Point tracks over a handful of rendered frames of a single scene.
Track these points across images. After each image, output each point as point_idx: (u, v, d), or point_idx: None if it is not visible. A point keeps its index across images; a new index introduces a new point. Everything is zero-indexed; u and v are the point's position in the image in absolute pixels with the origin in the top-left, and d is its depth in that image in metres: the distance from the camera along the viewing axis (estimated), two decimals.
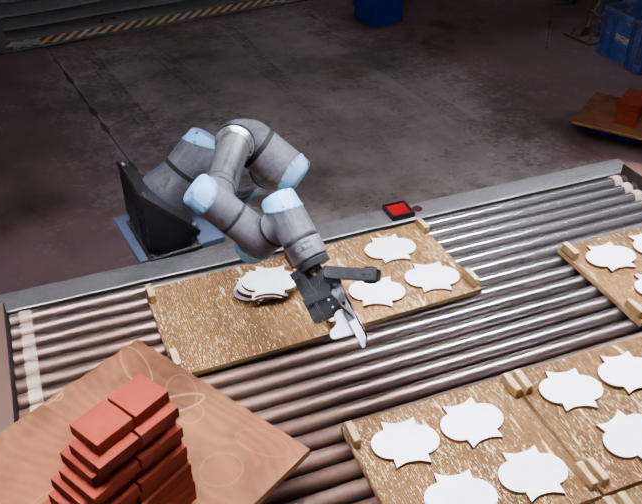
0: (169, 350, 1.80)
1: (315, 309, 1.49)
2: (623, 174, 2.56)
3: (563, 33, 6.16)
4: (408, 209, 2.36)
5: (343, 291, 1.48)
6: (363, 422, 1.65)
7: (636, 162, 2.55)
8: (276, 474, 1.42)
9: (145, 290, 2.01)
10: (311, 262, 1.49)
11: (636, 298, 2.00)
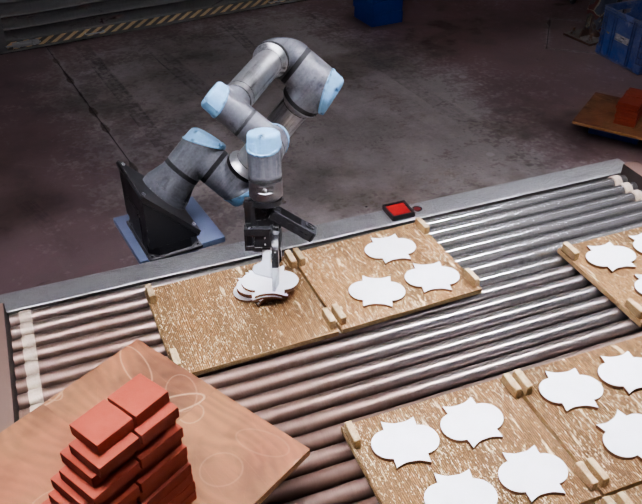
0: (169, 350, 1.80)
1: (250, 239, 1.73)
2: (623, 174, 2.56)
3: (563, 33, 6.16)
4: (408, 209, 2.36)
5: (279, 238, 1.72)
6: (363, 422, 1.65)
7: (636, 162, 2.55)
8: (276, 474, 1.42)
9: (145, 290, 2.01)
10: (265, 205, 1.69)
11: (636, 298, 2.00)
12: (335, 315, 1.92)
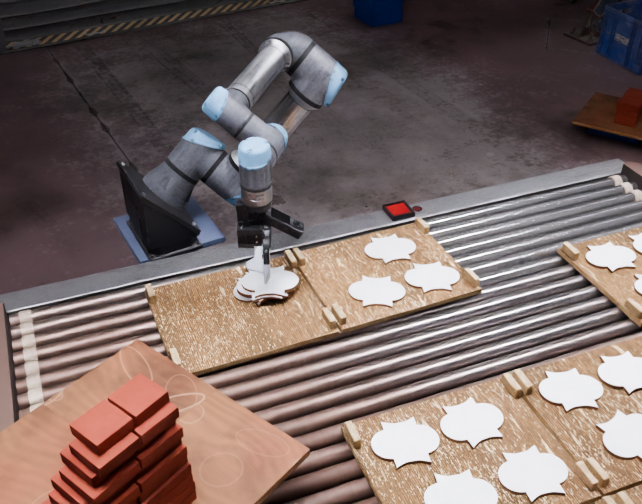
0: (169, 350, 1.80)
1: (243, 237, 1.87)
2: (623, 174, 2.56)
3: (563, 33, 6.16)
4: (408, 209, 2.36)
5: (269, 237, 1.87)
6: (363, 422, 1.65)
7: (636, 162, 2.55)
8: (276, 474, 1.42)
9: (145, 290, 2.01)
10: (256, 210, 1.82)
11: (636, 298, 2.00)
12: (335, 315, 1.92)
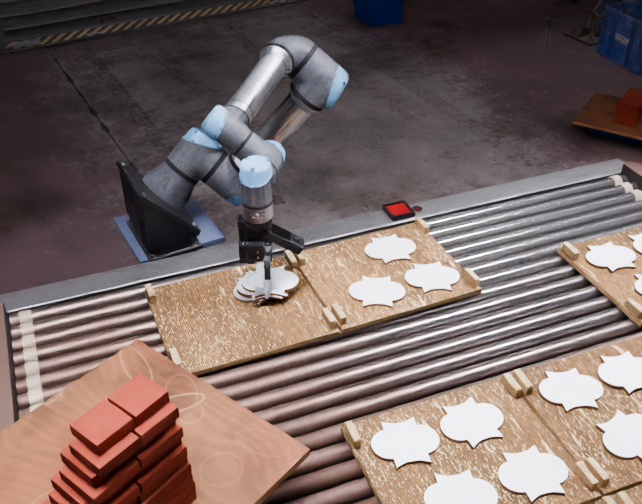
0: (169, 350, 1.80)
1: (244, 252, 1.90)
2: (623, 174, 2.56)
3: (563, 33, 6.16)
4: (408, 209, 2.36)
5: (270, 253, 1.90)
6: (363, 422, 1.65)
7: (636, 162, 2.55)
8: (276, 474, 1.42)
9: (145, 290, 2.01)
10: (258, 227, 1.85)
11: (636, 298, 2.00)
12: (335, 315, 1.92)
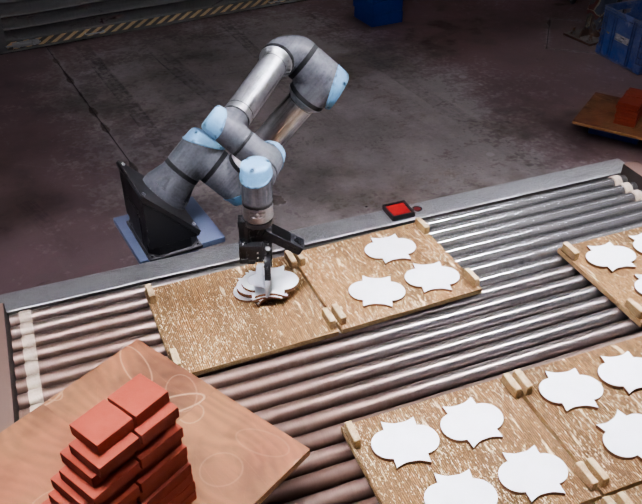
0: (169, 350, 1.80)
1: (244, 253, 1.91)
2: (623, 174, 2.56)
3: (563, 33, 6.16)
4: (408, 209, 2.36)
5: (270, 253, 1.90)
6: (363, 422, 1.65)
7: (636, 162, 2.55)
8: (276, 474, 1.42)
9: (145, 290, 2.01)
10: (258, 227, 1.85)
11: (636, 298, 2.00)
12: (335, 315, 1.92)
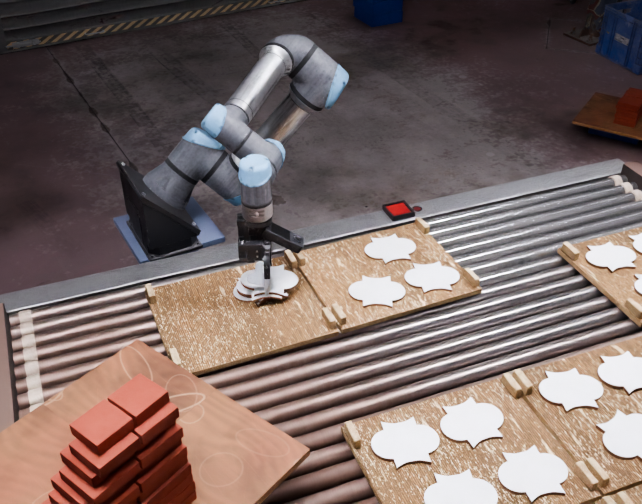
0: (169, 350, 1.80)
1: (244, 251, 1.90)
2: (623, 174, 2.56)
3: (563, 33, 6.16)
4: (408, 209, 2.36)
5: (270, 251, 1.90)
6: (363, 422, 1.65)
7: (636, 162, 2.55)
8: (276, 474, 1.42)
9: (145, 290, 2.01)
10: (257, 225, 1.85)
11: (636, 298, 2.00)
12: (335, 315, 1.92)
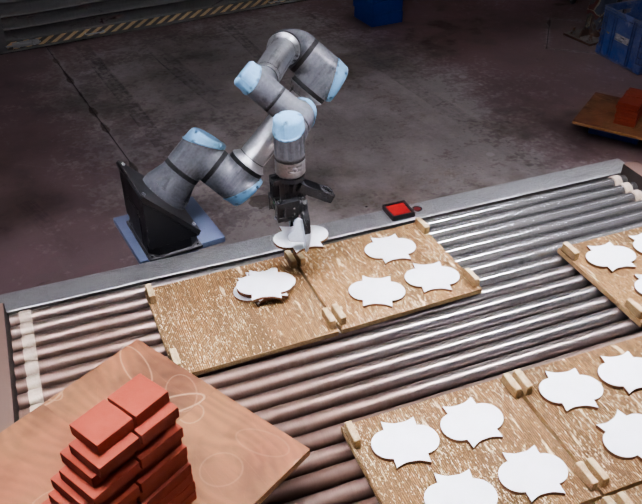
0: (169, 350, 1.80)
1: (281, 211, 1.91)
2: (623, 174, 2.56)
3: (563, 33, 6.16)
4: (408, 209, 2.36)
5: (307, 206, 1.92)
6: (363, 422, 1.65)
7: (636, 162, 2.55)
8: (276, 474, 1.42)
9: (145, 290, 2.01)
10: (295, 181, 1.87)
11: (636, 298, 2.00)
12: (335, 315, 1.92)
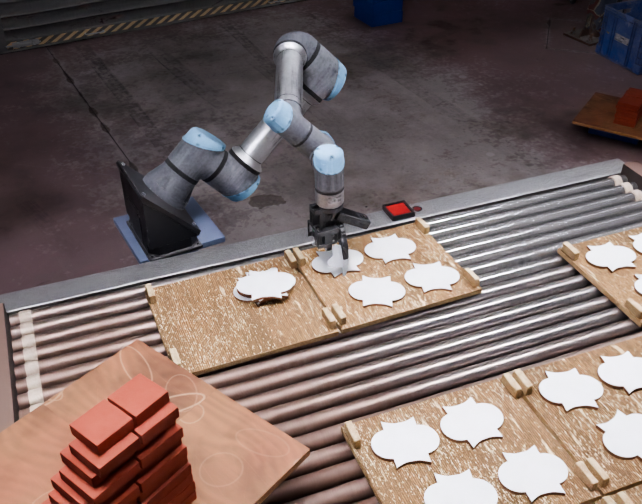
0: (169, 350, 1.80)
1: (321, 238, 2.02)
2: (623, 174, 2.56)
3: (563, 33, 6.16)
4: (408, 209, 2.36)
5: (345, 233, 2.03)
6: (363, 422, 1.65)
7: (636, 162, 2.55)
8: (276, 474, 1.42)
9: (145, 290, 2.01)
10: (335, 210, 1.97)
11: (636, 298, 2.00)
12: (335, 315, 1.92)
